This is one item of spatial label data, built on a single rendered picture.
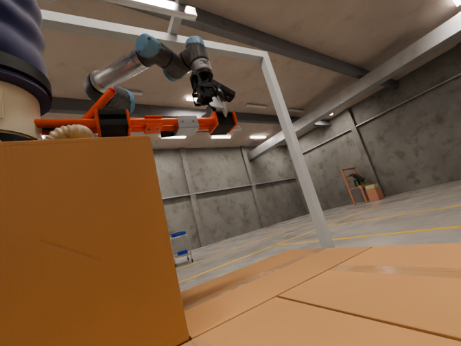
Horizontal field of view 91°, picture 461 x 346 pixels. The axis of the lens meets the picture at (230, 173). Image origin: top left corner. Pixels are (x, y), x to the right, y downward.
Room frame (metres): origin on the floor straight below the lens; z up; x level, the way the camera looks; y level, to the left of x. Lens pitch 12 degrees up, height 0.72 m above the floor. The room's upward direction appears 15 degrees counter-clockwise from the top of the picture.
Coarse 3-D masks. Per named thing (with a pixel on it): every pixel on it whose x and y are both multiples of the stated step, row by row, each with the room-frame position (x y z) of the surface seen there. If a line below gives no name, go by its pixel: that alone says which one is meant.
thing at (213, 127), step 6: (216, 114) 0.72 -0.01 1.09; (222, 114) 0.74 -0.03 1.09; (228, 114) 0.75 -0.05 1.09; (234, 114) 0.75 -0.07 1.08; (216, 120) 0.71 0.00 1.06; (222, 120) 0.74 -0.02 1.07; (228, 120) 0.75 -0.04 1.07; (234, 120) 0.75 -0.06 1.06; (210, 126) 0.76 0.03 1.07; (216, 126) 0.73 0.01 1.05; (222, 126) 0.74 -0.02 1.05; (228, 126) 0.76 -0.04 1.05; (234, 126) 0.77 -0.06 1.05; (210, 132) 0.77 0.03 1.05; (216, 132) 0.78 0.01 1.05; (222, 132) 0.80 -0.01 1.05; (228, 132) 0.81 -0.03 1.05
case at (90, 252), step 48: (0, 144) 0.33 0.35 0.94; (48, 144) 0.36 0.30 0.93; (96, 144) 0.40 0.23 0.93; (144, 144) 0.44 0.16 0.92; (0, 192) 0.33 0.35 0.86; (48, 192) 0.36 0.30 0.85; (96, 192) 0.40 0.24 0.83; (144, 192) 0.44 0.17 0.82; (0, 240) 0.33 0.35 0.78; (48, 240) 0.36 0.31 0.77; (96, 240) 0.39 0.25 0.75; (144, 240) 0.43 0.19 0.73; (0, 288) 0.33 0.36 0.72; (48, 288) 0.36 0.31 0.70; (96, 288) 0.39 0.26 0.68; (144, 288) 0.42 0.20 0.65; (0, 336) 0.33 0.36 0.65; (48, 336) 0.35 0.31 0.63; (96, 336) 0.38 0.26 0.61; (144, 336) 0.42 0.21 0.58
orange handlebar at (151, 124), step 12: (36, 120) 0.49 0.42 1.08; (48, 120) 0.50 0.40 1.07; (60, 120) 0.51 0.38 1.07; (72, 120) 0.52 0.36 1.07; (84, 120) 0.54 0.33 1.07; (132, 120) 0.59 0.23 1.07; (144, 120) 0.61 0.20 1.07; (156, 120) 0.63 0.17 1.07; (168, 120) 0.64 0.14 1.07; (204, 120) 0.70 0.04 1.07; (48, 132) 0.53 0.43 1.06; (96, 132) 0.59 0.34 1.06; (144, 132) 0.66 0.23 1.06; (156, 132) 0.68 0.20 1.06
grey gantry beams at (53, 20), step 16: (176, 0) 2.10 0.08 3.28; (48, 16) 1.81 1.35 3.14; (64, 16) 1.88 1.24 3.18; (80, 16) 1.95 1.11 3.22; (80, 32) 2.02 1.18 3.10; (96, 32) 2.07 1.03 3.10; (112, 32) 2.12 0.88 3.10; (128, 32) 2.19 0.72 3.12; (144, 32) 2.28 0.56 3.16; (160, 32) 2.38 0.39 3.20; (176, 32) 2.46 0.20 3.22; (176, 48) 2.58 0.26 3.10; (208, 48) 2.72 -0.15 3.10; (224, 48) 2.84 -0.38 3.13; (240, 48) 2.99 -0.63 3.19
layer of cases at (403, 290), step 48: (192, 288) 0.84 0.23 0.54; (240, 288) 0.69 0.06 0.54; (288, 288) 0.58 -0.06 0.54; (336, 288) 0.50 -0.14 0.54; (384, 288) 0.45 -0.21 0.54; (432, 288) 0.40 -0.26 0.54; (192, 336) 0.46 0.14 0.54; (240, 336) 0.41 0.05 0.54; (288, 336) 0.38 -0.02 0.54; (336, 336) 0.35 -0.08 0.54; (384, 336) 0.32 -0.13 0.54; (432, 336) 0.30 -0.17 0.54
